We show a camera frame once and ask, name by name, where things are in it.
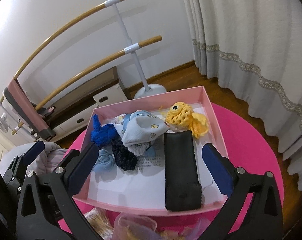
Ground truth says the blue knitted yarn toy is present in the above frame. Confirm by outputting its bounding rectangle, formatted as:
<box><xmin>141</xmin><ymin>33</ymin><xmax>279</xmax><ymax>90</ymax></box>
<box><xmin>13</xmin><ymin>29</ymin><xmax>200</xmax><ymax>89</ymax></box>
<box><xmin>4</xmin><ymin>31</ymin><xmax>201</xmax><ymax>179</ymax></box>
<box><xmin>91</xmin><ymin>114</ymin><xmax>120</xmax><ymax>148</ymax></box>

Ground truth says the light blue small scrunchie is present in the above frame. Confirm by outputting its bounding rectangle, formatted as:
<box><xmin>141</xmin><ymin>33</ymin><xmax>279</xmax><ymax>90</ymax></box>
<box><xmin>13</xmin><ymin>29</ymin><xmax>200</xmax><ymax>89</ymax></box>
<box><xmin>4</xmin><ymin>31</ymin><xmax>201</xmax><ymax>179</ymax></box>
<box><xmin>92</xmin><ymin>149</ymin><xmax>115</xmax><ymax>173</ymax></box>

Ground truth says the navy blue scrunchie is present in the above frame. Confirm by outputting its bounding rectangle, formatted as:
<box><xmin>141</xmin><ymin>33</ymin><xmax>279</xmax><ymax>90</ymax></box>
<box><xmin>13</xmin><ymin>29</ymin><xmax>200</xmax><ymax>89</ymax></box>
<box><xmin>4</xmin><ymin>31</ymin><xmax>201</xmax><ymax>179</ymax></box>
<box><xmin>111</xmin><ymin>139</ymin><xmax>137</xmax><ymax>171</ymax></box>

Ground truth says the light blue cartoon cloth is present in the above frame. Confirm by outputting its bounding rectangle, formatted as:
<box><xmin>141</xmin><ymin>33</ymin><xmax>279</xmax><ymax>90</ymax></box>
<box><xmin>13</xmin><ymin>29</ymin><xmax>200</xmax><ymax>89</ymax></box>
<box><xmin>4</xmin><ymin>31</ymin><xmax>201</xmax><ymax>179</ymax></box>
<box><xmin>113</xmin><ymin>110</ymin><xmax>170</xmax><ymax>157</ymax></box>

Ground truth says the black leather pouch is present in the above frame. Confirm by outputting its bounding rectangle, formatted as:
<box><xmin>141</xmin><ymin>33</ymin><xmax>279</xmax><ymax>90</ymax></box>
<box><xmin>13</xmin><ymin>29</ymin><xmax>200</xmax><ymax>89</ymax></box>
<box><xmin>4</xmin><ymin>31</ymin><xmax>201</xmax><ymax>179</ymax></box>
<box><xmin>164</xmin><ymin>130</ymin><xmax>202</xmax><ymax>212</ymax></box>

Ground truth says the yellow crochet fish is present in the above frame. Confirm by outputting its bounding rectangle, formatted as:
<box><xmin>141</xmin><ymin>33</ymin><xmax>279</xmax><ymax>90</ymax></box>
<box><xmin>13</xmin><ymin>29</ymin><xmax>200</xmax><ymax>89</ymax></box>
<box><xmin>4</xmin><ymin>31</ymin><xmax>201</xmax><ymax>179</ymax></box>
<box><xmin>159</xmin><ymin>102</ymin><xmax>209</xmax><ymax>139</ymax></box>

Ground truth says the bag of white beads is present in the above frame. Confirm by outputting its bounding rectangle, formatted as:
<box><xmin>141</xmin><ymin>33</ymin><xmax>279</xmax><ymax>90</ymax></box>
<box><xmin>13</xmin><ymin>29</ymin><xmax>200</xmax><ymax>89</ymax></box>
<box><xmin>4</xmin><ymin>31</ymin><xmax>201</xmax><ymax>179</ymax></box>
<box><xmin>84</xmin><ymin>207</ymin><xmax>114</xmax><ymax>239</ymax></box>

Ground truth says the low brown white cabinet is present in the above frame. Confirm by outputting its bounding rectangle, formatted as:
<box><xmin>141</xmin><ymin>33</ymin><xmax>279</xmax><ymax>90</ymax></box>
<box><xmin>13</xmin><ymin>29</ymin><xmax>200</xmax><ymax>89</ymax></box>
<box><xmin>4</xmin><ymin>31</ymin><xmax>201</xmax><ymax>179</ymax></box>
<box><xmin>45</xmin><ymin>66</ymin><xmax>127</xmax><ymax>142</ymax></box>

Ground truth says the small white desk fan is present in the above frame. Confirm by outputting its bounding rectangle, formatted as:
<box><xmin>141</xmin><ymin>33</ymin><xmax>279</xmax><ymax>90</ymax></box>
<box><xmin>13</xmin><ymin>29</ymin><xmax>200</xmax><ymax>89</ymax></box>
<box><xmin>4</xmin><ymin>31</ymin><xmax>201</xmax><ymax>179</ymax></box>
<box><xmin>0</xmin><ymin>113</ymin><xmax>9</xmax><ymax>133</ymax></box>

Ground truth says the pink grey yoga mat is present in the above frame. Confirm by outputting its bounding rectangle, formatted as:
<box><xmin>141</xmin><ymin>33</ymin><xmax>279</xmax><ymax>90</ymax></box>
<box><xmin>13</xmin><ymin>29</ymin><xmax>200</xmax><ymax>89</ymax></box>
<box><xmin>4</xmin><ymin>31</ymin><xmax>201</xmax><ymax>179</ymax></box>
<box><xmin>3</xmin><ymin>79</ymin><xmax>56</xmax><ymax>141</ymax></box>

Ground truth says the white printed paper sheet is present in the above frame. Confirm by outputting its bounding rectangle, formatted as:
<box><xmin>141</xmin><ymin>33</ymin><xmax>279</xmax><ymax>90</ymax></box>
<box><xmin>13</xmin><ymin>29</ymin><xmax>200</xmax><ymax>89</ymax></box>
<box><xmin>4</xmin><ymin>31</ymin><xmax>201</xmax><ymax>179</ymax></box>
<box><xmin>83</xmin><ymin>116</ymin><xmax>227</xmax><ymax>216</ymax></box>

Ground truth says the pink round tablecloth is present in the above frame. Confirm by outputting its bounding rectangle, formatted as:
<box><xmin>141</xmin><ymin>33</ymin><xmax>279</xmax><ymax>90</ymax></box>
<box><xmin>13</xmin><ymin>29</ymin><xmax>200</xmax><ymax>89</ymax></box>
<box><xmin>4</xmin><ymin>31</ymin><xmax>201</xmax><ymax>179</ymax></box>
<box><xmin>57</xmin><ymin>102</ymin><xmax>285</xmax><ymax>238</ymax></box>

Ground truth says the pink shallow cardboard box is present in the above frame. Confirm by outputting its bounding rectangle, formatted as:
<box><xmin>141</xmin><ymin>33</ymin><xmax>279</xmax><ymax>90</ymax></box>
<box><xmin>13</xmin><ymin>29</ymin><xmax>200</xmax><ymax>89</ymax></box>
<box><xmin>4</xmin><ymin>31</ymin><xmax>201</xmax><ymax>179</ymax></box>
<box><xmin>74</xmin><ymin>86</ymin><xmax>228</xmax><ymax>216</ymax></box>

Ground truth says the lower wooden ballet bar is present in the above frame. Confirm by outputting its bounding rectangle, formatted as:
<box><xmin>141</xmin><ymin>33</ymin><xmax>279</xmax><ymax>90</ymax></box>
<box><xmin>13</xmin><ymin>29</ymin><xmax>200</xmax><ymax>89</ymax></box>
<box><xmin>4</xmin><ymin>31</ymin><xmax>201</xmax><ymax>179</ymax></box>
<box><xmin>35</xmin><ymin>35</ymin><xmax>162</xmax><ymax>111</ymax></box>

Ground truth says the wooden ballet bar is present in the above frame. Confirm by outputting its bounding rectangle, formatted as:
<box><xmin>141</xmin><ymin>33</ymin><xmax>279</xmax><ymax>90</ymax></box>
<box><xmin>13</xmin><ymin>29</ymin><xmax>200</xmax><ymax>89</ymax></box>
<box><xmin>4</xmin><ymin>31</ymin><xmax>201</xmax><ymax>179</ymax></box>
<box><xmin>35</xmin><ymin>35</ymin><xmax>162</xmax><ymax>111</ymax></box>
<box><xmin>13</xmin><ymin>0</ymin><xmax>147</xmax><ymax>81</ymax></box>

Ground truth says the upper wooden ballet bar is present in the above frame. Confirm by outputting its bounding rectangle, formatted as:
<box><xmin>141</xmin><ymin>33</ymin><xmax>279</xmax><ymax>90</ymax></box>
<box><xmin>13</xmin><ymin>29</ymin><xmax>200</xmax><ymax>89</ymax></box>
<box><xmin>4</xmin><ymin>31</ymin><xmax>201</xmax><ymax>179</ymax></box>
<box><xmin>13</xmin><ymin>0</ymin><xmax>147</xmax><ymax>81</ymax></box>

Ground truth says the cream lace-trimmed curtain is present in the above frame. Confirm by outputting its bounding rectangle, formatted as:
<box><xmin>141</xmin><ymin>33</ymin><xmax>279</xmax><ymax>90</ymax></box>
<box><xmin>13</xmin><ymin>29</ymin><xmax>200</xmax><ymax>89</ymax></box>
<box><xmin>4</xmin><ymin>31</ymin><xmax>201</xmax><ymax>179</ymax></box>
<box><xmin>184</xmin><ymin>0</ymin><xmax>302</xmax><ymax>191</ymax></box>

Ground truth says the white barre stand post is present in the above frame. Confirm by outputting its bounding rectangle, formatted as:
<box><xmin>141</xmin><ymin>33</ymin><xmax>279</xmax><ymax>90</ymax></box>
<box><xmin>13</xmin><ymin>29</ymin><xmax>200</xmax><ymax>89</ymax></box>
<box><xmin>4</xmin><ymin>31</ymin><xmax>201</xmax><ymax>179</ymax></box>
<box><xmin>103</xmin><ymin>0</ymin><xmax>167</xmax><ymax>99</ymax></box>

